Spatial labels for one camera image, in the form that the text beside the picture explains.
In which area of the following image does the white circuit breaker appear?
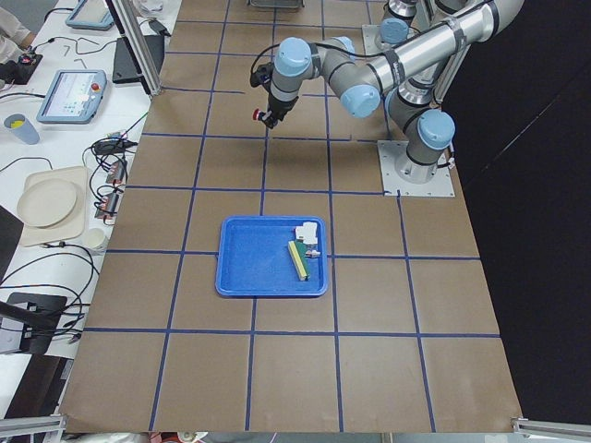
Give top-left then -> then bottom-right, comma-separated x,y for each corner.
295,221 -> 318,246

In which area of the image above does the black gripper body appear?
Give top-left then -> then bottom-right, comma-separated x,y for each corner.
267,90 -> 298,124

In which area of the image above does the beige tray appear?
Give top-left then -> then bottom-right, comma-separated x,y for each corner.
17,166 -> 89,246

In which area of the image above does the grey cup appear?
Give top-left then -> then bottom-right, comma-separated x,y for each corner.
4,114 -> 40,145

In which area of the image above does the teach pendant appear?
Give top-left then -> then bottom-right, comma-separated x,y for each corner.
66,0 -> 114,30
36,69 -> 107,124

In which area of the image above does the yellow green sponge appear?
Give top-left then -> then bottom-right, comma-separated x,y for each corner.
287,240 -> 310,281

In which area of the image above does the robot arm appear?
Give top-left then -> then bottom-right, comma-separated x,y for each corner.
376,0 -> 466,49
250,1 -> 523,185

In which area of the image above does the beige plate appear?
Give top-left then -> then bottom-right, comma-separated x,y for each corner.
17,179 -> 77,228

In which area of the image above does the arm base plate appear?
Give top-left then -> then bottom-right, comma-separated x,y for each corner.
361,24 -> 390,55
377,140 -> 455,198

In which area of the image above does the white paper cup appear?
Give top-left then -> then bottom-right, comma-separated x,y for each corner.
82,228 -> 109,255

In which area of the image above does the blue plastic tray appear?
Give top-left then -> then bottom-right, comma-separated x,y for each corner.
215,215 -> 329,298

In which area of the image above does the black power adapter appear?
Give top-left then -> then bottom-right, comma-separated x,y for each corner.
148,18 -> 172,37

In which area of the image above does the teach pendant far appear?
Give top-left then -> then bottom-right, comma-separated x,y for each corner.
66,0 -> 114,30

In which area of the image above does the teach pendant near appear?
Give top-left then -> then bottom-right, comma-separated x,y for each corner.
36,69 -> 107,124

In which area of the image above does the aluminium frame post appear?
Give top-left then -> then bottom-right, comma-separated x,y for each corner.
106,0 -> 162,97

